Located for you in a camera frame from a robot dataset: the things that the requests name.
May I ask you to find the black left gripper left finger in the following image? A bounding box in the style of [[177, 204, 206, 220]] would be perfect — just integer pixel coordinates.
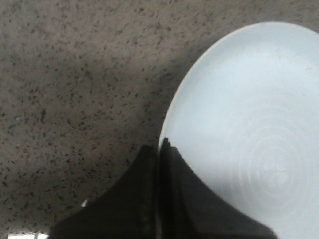
[[49, 145, 157, 239]]

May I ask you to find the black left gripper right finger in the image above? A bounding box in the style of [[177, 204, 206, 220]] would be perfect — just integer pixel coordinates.
[[159, 139, 276, 239]]

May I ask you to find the light blue round plate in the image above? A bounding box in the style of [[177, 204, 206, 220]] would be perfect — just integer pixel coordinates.
[[160, 22, 319, 239]]

